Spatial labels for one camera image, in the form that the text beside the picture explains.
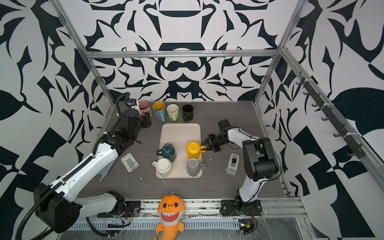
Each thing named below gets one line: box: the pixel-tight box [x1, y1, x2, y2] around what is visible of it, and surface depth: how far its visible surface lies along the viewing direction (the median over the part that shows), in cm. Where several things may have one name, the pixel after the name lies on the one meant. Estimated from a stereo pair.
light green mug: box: [166, 103, 179, 122], surface depth 106 cm
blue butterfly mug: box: [152, 101, 167, 122], surface depth 104 cm
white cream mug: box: [152, 158, 172, 178], surface depth 83 cm
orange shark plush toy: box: [154, 191, 186, 240], surface depth 68 cm
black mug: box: [182, 104, 194, 123], surface depth 107 cm
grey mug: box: [186, 158, 207, 177], surface depth 82 cm
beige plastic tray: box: [155, 123, 203, 179], surface depth 97 cm
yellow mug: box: [187, 141, 207, 159], surface depth 87 cm
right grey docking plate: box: [226, 153, 240, 176], surface depth 87 cm
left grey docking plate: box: [120, 153, 140, 173], surface depth 89 cm
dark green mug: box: [156, 143, 177, 163], surface depth 86 cm
